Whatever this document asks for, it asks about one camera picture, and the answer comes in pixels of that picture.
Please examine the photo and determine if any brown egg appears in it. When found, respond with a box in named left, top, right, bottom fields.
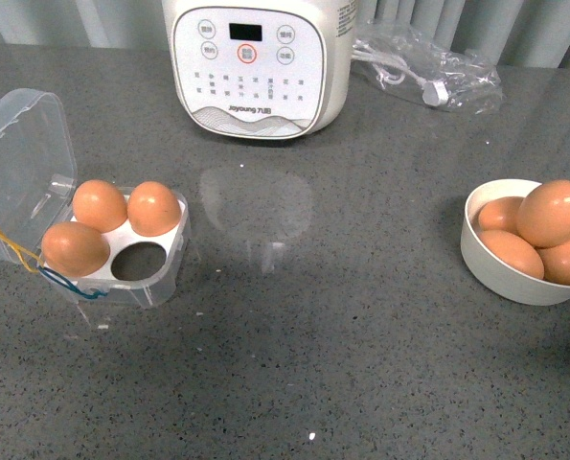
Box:
left=516, top=179, right=570, bottom=248
left=478, top=230, right=545, bottom=280
left=72, top=179, right=127, bottom=233
left=537, top=239, right=570, bottom=286
left=41, top=221, right=110, bottom=278
left=477, top=196, right=523, bottom=235
left=127, top=181, right=182, bottom=237

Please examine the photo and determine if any brown egg in bowl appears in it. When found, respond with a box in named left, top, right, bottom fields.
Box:
left=477, top=196, right=523, bottom=235
left=478, top=230, right=545, bottom=280
left=537, top=239, right=570, bottom=286

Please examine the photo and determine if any clear plastic egg box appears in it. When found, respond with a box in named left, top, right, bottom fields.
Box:
left=0, top=88, right=191, bottom=308

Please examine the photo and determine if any white Joyoung blender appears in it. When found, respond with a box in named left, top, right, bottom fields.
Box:
left=162, top=1, right=357, bottom=140

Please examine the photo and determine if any clear plastic bag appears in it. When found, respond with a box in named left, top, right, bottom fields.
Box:
left=352, top=20, right=503, bottom=114

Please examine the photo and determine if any white round bowl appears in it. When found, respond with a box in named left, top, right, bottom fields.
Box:
left=460, top=178, right=570, bottom=306

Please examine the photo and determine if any yellow blue rubber band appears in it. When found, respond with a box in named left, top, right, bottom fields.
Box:
left=0, top=228, right=108, bottom=300

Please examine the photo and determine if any white power cable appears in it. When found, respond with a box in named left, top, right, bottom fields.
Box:
left=351, top=40, right=450, bottom=107

